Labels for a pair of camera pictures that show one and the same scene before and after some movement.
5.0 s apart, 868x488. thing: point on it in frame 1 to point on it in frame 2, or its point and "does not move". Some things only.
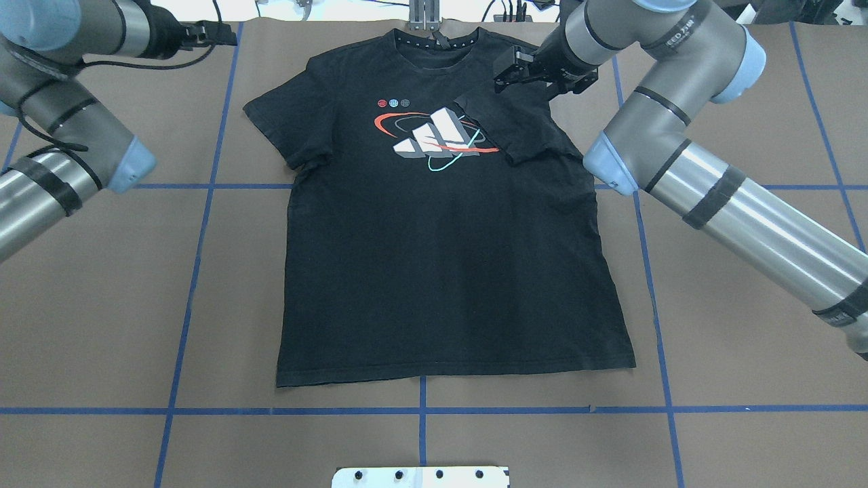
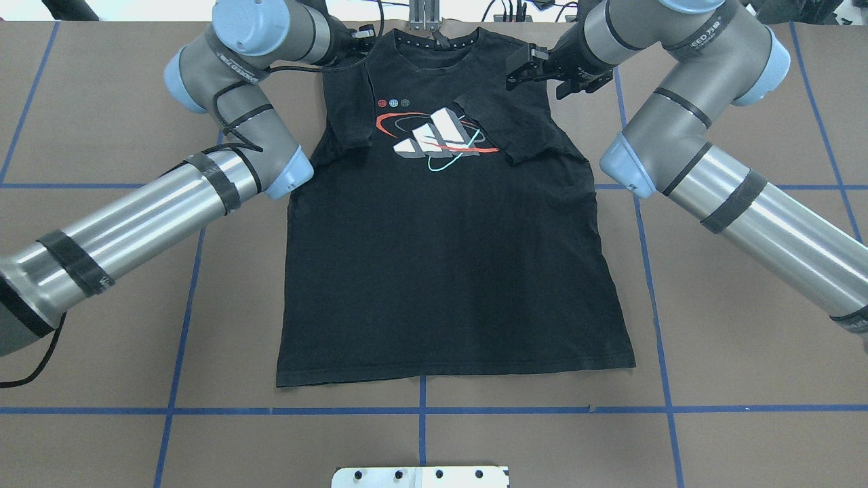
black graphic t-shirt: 436,226 does not move
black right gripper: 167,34 to 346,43
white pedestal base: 422,477 does not move
